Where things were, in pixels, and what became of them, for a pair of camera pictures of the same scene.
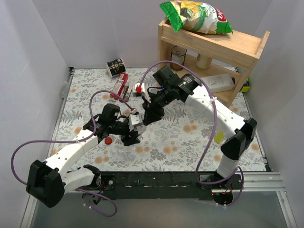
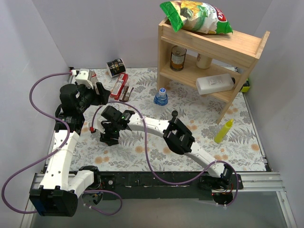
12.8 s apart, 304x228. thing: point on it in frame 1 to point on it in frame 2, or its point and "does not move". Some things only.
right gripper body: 151,108 to 108,137
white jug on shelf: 218,82 does not move
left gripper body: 129,134 to 96,94
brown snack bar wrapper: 127,90 does not move
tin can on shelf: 178,54 does not move
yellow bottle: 220,137 does not move
